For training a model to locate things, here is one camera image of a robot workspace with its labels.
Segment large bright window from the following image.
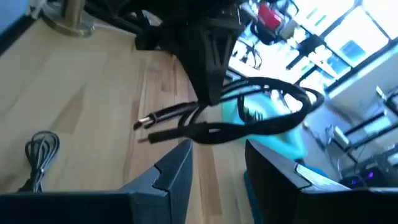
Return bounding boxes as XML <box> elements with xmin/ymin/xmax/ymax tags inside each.
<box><xmin>292</xmin><ymin>0</ymin><xmax>398</xmax><ymax>82</ymax></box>

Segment brass metal stand base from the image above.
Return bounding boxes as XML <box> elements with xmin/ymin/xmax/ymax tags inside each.
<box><xmin>42</xmin><ymin>0</ymin><xmax>96</xmax><ymax>38</ymax></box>

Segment black device purple lights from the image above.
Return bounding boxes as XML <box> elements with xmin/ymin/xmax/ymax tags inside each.
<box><xmin>338</xmin><ymin>152</ymin><xmax>398</xmax><ymax>189</ymax></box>

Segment translucent teal plastic bin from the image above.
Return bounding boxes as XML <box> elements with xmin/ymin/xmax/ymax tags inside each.
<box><xmin>221</xmin><ymin>91</ymin><xmax>309</xmax><ymax>161</ymax></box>

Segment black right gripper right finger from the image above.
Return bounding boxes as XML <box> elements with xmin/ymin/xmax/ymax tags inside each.
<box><xmin>244</xmin><ymin>139</ymin><xmax>349</xmax><ymax>224</ymax></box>

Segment red plastic object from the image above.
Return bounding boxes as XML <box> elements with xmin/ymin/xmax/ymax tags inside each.
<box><xmin>257</xmin><ymin>2</ymin><xmax>284</xmax><ymax>30</ymax></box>

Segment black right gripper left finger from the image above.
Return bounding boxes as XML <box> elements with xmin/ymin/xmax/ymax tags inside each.
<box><xmin>119</xmin><ymin>139</ymin><xmax>194</xmax><ymax>224</ymax></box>

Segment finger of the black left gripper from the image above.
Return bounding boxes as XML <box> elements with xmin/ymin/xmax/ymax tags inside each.
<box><xmin>177</xmin><ymin>30</ymin><xmax>218</xmax><ymax>105</ymax></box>
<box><xmin>201</xmin><ymin>21</ymin><xmax>242</xmax><ymax>105</ymax></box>

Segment black USB cable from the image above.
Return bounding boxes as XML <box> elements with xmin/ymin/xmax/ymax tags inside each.
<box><xmin>132</xmin><ymin>77</ymin><xmax>325</xmax><ymax>146</ymax></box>
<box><xmin>17</xmin><ymin>130</ymin><xmax>60</xmax><ymax>194</ymax></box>

